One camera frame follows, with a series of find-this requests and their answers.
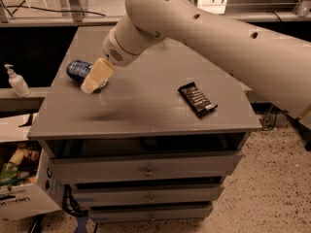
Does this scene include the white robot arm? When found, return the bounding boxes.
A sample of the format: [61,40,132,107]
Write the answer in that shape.
[82,0,311,118]

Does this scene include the grey drawer cabinet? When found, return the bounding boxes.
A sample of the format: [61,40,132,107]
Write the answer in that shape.
[28,40,260,223]

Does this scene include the blue pepsi can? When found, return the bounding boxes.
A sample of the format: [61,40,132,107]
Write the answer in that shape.
[66,60,108,93]

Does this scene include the grey metal rail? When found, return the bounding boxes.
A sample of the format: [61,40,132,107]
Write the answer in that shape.
[0,12,298,27]

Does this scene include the white cardboard box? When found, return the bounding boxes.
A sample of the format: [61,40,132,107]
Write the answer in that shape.
[0,114,63,220]

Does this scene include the black snack bar pack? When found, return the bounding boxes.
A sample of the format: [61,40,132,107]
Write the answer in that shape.
[178,82,218,118]

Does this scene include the black floor cable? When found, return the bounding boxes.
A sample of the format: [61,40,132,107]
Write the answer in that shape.
[0,0,106,17]

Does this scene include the black cable bundle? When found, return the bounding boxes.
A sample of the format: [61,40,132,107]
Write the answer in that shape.
[62,184,89,217]

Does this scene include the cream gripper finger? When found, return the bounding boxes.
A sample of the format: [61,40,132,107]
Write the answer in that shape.
[81,58,115,94]

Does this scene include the white pump bottle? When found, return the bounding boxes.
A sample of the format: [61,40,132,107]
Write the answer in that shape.
[4,64,31,97]

